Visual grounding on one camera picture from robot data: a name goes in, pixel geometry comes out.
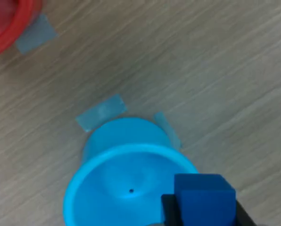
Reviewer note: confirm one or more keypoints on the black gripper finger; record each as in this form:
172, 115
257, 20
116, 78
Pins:
170, 209
243, 216

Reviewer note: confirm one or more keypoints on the blue cube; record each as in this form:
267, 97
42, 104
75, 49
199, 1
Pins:
206, 204

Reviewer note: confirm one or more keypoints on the blue plastic cup bin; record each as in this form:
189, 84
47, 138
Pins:
112, 188

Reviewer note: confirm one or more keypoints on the red plastic cup bin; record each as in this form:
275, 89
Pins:
3, 28

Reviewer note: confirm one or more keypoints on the blue tape piece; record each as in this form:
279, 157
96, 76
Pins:
36, 36
168, 130
100, 114

